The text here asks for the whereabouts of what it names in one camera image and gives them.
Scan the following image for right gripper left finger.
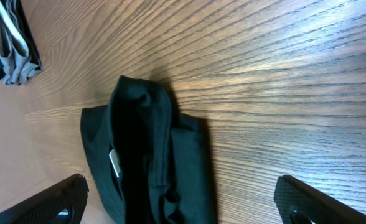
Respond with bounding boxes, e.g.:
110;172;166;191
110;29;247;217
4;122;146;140
0;174;89;224

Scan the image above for black t-shirt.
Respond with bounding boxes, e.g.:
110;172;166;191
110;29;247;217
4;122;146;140
80;76;217;223

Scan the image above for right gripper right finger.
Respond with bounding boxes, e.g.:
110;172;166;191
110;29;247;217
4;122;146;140
274;175;366;224

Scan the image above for folded grey garment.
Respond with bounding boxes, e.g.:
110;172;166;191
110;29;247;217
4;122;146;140
0;0;43;85

